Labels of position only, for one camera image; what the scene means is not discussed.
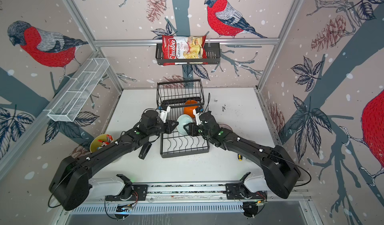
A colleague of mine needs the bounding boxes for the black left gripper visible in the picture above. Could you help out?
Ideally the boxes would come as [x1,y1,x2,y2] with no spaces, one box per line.
[148,119,180,137]

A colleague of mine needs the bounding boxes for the light green ceramic bowl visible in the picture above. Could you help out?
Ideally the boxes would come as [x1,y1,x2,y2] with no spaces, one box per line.
[177,114,194,136]

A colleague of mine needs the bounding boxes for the orange plastic bowl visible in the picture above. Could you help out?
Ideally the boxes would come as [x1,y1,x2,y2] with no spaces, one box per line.
[184,100,198,118]

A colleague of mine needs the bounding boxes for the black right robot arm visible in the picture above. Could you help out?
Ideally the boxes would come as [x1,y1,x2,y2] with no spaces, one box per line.
[182,112,301,199]

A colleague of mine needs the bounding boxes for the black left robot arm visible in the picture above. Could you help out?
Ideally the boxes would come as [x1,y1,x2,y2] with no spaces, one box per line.
[49,110,179,211]

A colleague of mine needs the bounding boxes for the black stapler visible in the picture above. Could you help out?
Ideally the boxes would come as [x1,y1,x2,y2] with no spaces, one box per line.
[139,142,152,160]

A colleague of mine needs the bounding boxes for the pink patterned glass bowl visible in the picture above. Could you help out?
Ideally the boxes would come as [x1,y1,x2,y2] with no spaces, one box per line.
[219,124,233,132]

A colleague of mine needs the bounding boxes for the yellow cup with markers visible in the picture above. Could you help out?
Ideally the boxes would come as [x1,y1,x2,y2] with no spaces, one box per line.
[90,134,114,153]

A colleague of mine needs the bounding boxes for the red cassava chips bag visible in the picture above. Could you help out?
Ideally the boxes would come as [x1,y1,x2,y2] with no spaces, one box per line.
[162,35,207,60]

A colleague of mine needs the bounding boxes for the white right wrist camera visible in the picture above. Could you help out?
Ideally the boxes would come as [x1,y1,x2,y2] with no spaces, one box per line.
[193,108,202,126]

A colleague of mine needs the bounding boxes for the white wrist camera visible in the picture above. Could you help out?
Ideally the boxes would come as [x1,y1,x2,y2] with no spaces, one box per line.
[159,105,171,123]
[193,108,202,126]

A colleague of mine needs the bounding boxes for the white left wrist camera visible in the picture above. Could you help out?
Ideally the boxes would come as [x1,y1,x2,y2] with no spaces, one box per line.
[159,105,171,123]

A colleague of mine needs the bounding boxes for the black wire dish rack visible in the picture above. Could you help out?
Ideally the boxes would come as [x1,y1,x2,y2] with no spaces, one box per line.
[157,79,210,158]

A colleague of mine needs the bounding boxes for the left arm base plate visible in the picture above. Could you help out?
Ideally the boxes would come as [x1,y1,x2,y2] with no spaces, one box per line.
[106,184,149,202]

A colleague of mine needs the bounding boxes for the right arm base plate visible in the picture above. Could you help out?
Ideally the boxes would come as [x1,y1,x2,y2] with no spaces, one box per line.
[224,183,268,201]

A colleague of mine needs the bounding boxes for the black wall basket shelf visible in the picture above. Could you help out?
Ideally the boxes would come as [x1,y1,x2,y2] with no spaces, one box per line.
[155,43,221,66]

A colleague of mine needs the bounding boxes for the white wire mesh shelf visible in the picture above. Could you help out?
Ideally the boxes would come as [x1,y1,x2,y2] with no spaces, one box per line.
[48,58,110,122]

